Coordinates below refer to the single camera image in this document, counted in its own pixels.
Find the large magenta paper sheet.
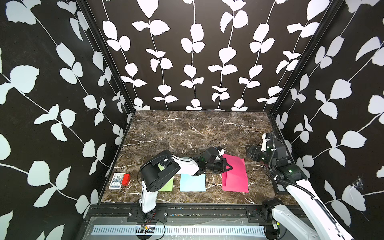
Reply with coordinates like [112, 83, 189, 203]
[222, 169, 249, 193]

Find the white perforated rail strip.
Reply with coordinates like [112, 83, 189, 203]
[91, 225, 266, 238]

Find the checkerboard calibration plate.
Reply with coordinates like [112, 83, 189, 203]
[277, 184, 288, 194]

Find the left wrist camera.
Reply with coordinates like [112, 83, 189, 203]
[216, 147, 225, 156]

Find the playing card deck box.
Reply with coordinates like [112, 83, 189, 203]
[109, 173, 125, 190]

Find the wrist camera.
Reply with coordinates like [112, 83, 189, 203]
[261, 133, 271, 152]
[216, 147, 225, 156]

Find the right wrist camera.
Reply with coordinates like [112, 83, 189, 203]
[261, 133, 271, 152]

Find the light blue paper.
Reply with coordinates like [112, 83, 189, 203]
[180, 174, 206, 192]

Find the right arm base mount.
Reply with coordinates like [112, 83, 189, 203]
[246, 206, 274, 223]

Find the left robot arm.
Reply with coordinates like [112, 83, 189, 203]
[138, 146, 233, 214]

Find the red small box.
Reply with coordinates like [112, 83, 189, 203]
[122, 174, 131, 186]

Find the small magenta paper sheet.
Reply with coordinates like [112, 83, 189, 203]
[223, 154, 246, 169]

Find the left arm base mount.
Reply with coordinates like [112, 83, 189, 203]
[127, 206, 169, 223]

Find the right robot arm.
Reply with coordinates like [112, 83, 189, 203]
[246, 132, 353, 240]

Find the small circuit board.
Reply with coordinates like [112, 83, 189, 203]
[136, 225, 156, 236]

